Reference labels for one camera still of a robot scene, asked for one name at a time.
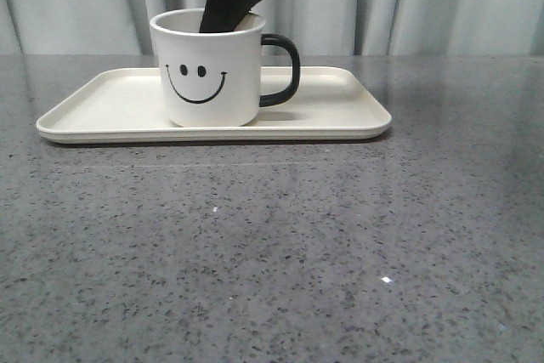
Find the white smiley mug black handle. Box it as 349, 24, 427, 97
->
150, 9, 301, 128

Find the grey-green pleated curtain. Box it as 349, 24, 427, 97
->
1, 0, 543, 55

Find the cream rectangular plastic tray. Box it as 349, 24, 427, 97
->
36, 66, 392, 145

